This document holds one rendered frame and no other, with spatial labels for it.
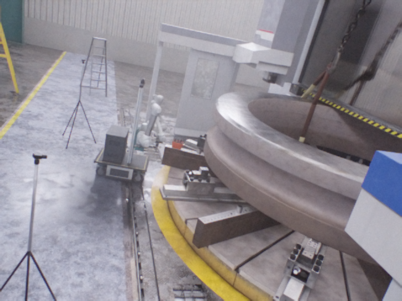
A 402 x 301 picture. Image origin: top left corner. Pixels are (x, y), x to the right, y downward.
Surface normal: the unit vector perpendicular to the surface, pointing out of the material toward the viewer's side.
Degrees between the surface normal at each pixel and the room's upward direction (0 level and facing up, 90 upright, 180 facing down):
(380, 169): 90
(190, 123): 90
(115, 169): 90
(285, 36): 90
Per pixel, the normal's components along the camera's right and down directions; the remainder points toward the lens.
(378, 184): -0.96, -0.12
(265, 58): 0.20, 0.38
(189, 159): -0.13, 0.32
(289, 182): -0.66, 0.12
